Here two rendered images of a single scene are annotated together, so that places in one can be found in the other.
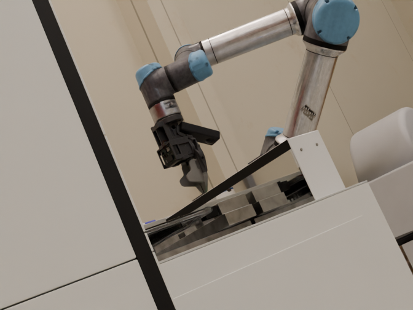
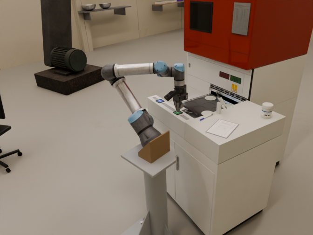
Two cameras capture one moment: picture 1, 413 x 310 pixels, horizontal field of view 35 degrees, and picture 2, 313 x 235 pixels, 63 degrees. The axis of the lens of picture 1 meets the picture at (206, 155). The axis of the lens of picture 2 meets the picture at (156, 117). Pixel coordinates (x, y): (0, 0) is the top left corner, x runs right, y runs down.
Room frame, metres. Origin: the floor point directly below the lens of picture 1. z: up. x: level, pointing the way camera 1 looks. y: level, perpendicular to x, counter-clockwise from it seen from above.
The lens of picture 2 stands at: (3.39, 0.12, 1.85)
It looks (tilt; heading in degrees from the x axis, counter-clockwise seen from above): 28 degrees down; 188
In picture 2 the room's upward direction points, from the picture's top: 3 degrees counter-clockwise
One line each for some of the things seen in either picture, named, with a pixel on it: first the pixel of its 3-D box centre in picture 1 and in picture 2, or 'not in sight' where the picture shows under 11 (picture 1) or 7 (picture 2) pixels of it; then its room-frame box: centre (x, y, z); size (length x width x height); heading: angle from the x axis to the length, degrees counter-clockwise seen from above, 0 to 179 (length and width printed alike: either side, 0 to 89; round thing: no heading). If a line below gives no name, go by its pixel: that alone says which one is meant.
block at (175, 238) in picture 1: (163, 244); not in sight; (1.70, 0.19, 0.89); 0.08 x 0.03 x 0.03; 127
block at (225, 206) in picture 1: (229, 205); not in sight; (1.44, 0.00, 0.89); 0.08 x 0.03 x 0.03; 127
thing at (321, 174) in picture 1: (244, 206); (168, 114); (1.56, -0.03, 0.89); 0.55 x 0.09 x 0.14; 37
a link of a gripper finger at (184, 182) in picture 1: (190, 181); (180, 106); (1.66, 0.07, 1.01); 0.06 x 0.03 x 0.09; 127
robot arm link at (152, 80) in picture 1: (155, 86); (178, 72); (1.65, 0.05, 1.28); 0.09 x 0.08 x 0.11; 83
